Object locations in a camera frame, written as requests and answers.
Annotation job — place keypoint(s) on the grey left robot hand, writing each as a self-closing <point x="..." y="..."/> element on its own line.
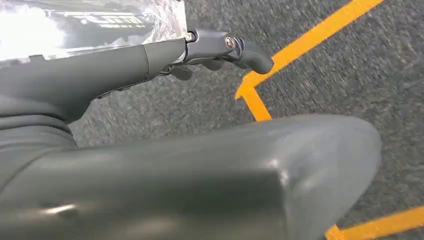
<point x="198" y="185"/>

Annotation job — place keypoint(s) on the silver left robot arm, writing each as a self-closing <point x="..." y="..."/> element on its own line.
<point x="30" y="136"/>

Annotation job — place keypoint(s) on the yellow tape square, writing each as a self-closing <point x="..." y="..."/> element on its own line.
<point x="314" y="33"/>

